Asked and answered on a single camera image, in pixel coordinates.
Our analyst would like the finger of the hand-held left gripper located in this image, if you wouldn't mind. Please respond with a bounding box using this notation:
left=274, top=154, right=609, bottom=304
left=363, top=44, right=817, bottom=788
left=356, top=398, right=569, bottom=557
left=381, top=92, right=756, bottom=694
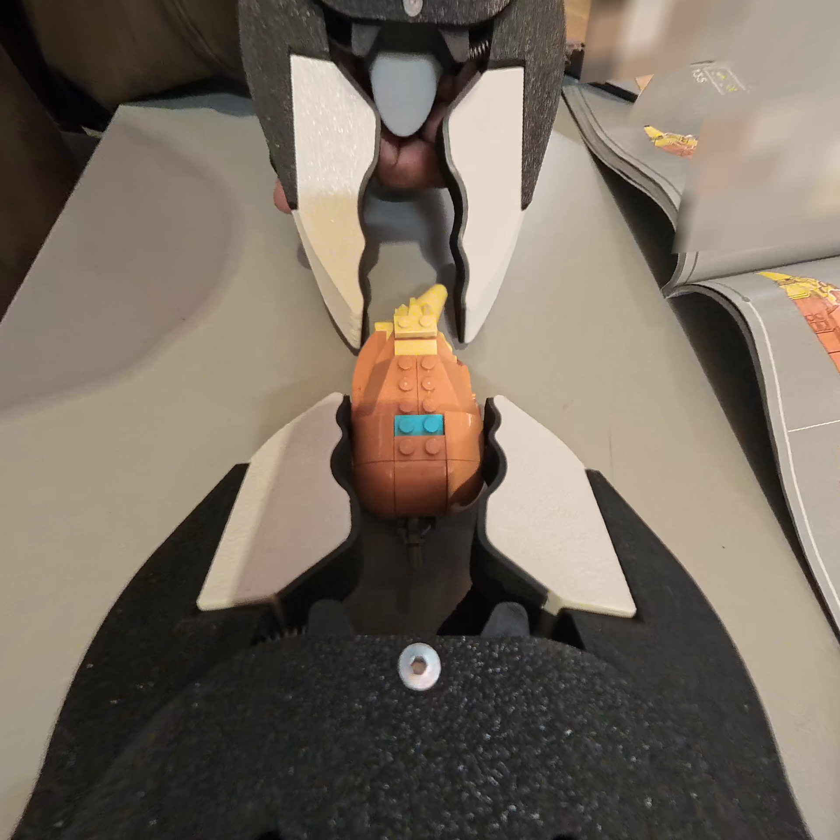
left=441, top=64, right=527, bottom=345
left=289, top=54, right=383, bottom=349

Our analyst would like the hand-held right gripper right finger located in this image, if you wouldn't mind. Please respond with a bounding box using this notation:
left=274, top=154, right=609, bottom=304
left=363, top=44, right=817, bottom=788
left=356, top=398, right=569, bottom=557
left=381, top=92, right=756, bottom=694
left=476, top=395, right=637, bottom=618

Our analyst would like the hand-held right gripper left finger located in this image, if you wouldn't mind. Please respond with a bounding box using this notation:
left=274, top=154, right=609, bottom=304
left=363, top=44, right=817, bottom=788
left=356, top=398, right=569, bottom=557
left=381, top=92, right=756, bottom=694
left=197, top=392, right=361, bottom=613

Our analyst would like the brown small part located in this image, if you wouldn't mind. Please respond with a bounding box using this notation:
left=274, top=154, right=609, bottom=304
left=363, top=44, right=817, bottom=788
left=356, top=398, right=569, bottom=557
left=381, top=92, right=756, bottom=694
left=350, top=282, right=488, bottom=521

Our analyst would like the person's left forearm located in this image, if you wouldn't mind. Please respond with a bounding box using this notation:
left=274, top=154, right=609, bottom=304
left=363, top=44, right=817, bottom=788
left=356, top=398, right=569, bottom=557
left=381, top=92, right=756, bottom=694
left=20, top=0, right=253, bottom=109

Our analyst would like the person's left hand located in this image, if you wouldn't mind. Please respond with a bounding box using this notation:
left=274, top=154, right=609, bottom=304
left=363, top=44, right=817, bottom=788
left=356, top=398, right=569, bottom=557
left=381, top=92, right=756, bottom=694
left=272, top=125, right=448, bottom=216

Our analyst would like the grey instruction booklet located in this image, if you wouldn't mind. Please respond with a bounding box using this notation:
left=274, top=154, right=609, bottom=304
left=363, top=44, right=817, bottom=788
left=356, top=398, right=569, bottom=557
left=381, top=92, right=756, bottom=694
left=563, top=62, right=840, bottom=631

